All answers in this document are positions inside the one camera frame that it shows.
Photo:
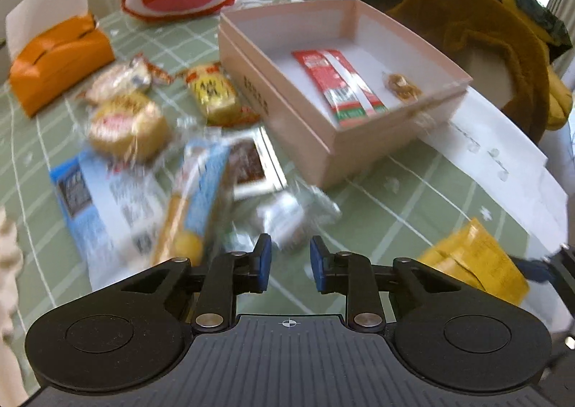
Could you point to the pink cardboard box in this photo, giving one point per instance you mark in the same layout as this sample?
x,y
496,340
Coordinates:
x,y
278,119

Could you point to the clear crinkled wrapper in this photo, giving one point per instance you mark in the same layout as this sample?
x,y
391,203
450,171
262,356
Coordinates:
x,y
296,213

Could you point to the pale round cake packet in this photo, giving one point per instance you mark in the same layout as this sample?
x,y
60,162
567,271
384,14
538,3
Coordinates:
x,y
117,79

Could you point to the yellow snack packet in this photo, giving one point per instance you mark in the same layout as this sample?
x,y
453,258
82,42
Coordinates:
x,y
476,258

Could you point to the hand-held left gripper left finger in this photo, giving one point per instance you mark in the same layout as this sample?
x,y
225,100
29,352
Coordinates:
x,y
263,261

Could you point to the dark green garment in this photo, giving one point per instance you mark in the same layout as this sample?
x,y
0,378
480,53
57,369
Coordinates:
x,y
534,16

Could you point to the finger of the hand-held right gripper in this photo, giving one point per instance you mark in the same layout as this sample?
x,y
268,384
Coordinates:
x,y
534,270

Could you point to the cream scalloped cloth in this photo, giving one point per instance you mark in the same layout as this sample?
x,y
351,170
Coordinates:
x,y
9,281

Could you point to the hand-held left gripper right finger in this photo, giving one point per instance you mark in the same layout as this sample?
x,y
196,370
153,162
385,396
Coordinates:
x,y
318,265

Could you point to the dark brown snack packet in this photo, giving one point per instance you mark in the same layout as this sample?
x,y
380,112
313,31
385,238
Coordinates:
x,y
247,162

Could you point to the yellow square cake packet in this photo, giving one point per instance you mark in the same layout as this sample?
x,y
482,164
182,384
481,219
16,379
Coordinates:
x,y
213,92

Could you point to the green checked tablecloth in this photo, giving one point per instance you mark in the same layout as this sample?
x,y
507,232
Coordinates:
x,y
404,204

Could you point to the orange tissue box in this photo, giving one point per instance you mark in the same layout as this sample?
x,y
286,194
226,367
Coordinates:
x,y
58,61

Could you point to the red snack packet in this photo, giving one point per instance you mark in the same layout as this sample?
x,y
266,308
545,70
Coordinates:
x,y
341,83

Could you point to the small brown candy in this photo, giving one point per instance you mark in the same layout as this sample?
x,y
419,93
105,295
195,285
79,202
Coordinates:
x,y
401,86

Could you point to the round cake packet red label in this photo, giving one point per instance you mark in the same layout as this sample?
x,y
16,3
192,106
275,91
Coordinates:
x,y
125,126

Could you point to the light blue snack packet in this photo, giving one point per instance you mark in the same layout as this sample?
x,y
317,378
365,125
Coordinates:
x,y
206,191

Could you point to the long yellow stick snack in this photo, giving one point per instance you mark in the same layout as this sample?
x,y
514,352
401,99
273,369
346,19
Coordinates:
x,y
173,227

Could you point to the white paper sheet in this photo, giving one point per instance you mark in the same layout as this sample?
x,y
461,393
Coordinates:
x,y
494,173

